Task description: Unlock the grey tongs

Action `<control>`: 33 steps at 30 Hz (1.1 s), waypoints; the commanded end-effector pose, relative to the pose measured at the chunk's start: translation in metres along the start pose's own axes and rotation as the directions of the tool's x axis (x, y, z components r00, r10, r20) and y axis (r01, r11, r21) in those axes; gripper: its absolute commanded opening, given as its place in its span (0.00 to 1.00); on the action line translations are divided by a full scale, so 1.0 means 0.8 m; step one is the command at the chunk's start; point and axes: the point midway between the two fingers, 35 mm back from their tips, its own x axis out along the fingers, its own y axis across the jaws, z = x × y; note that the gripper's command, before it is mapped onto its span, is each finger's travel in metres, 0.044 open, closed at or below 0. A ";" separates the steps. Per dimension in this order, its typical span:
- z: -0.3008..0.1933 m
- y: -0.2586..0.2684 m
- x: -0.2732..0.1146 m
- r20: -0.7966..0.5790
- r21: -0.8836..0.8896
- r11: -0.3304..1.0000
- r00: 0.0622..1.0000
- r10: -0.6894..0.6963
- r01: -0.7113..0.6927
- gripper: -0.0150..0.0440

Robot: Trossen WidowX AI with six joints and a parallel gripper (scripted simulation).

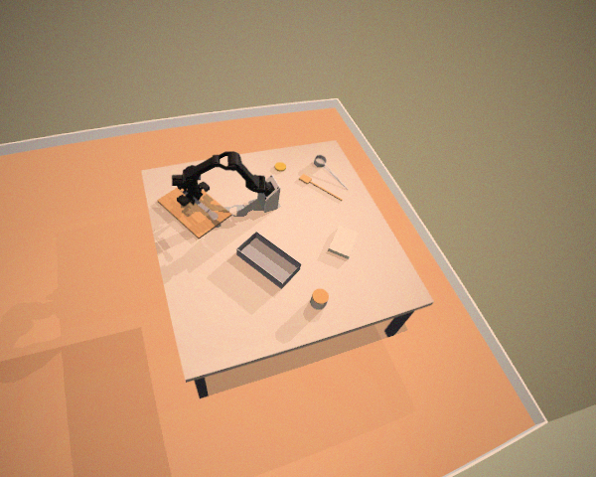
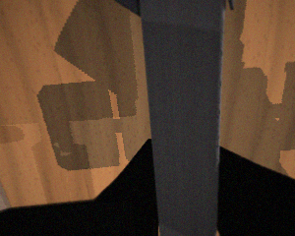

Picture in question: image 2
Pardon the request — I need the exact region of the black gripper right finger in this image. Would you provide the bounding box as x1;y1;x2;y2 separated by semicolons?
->
216;146;295;236

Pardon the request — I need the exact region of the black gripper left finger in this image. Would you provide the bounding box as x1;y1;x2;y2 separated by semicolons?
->
0;139;158;236

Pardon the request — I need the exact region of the brown wooden board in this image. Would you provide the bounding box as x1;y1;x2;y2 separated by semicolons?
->
0;0;295;207

